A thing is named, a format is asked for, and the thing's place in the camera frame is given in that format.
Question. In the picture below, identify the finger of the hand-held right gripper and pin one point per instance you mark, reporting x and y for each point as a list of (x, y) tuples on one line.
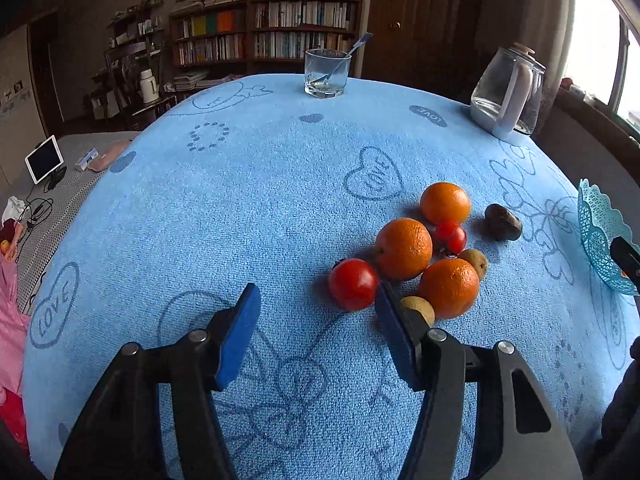
[(627, 260)]

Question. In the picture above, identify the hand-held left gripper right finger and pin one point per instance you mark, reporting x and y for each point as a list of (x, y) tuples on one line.
[(395, 335)]

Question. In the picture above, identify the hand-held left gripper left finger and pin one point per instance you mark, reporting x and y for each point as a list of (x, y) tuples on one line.
[(240, 335)]

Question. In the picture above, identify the small tan round fruit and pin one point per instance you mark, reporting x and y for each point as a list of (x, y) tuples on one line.
[(477, 261), (420, 308)]

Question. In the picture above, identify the light blue lattice basket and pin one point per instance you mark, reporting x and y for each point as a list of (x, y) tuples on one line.
[(597, 232)]

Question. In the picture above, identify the large red tomato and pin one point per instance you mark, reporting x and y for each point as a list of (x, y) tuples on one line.
[(353, 284)]

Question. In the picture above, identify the orange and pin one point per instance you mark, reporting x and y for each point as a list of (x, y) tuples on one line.
[(448, 287), (404, 248), (445, 203)]

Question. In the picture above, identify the red cherry tomato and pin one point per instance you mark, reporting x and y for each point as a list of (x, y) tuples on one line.
[(444, 230), (457, 241)]

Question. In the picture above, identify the blue printed towel tablecloth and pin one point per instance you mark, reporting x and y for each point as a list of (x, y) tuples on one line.
[(250, 185)]

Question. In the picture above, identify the dark cloth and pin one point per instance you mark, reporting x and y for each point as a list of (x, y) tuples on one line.
[(620, 420)]

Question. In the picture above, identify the pink pouch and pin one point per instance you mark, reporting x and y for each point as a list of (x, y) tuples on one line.
[(111, 156)]

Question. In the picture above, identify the window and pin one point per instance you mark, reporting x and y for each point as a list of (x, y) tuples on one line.
[(600, 35)]

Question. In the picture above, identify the pink cloth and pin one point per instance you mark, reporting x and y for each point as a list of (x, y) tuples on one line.
[(10, 320)]

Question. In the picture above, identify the small white and blue box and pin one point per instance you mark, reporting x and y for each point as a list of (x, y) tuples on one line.
[(86, 159)]

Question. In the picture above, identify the white tablet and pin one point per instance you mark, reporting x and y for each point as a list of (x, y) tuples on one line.
[(44, 158)]

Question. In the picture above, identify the clear drinking glass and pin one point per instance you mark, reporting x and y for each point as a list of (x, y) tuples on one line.
[(327, 77)]

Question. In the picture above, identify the white thermos flask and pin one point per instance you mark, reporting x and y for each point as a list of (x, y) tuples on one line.
[(148, 85)]

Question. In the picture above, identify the metal storage rack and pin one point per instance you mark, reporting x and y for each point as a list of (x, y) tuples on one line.
[(130, 60)]

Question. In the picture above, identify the wooden bookshelf with books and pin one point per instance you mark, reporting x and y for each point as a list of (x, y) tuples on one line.
[(265, 30)]

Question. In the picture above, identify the brown wooden door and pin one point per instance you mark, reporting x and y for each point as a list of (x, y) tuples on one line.
[(425, 20)]

